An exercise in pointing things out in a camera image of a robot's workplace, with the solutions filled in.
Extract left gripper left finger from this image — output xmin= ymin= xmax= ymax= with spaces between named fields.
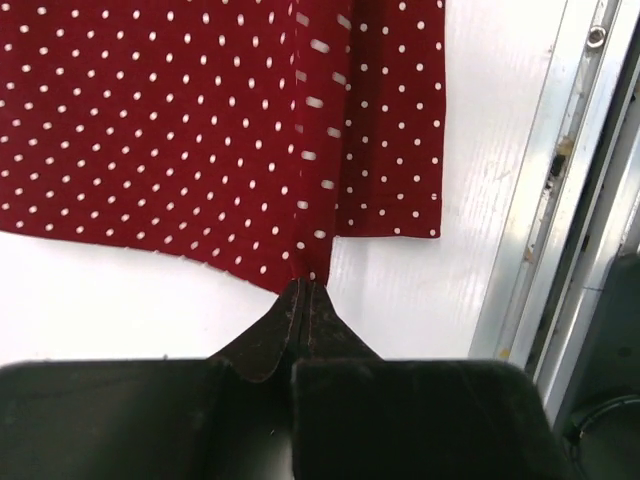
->
xmin=1 ymin=280 xmax=306 ymax=479

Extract aluminium rail frame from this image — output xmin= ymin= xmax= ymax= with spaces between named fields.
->
xmin=470 ymin=1 xmax=639 ymax=420

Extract red polka dot skirt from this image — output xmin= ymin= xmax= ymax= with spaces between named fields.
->
xmin=1 ymin=0 xmax=446 ymax=292

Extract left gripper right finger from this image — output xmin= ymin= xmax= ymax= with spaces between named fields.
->
xmin=292 ymin=281 xmax=571 ymax=479

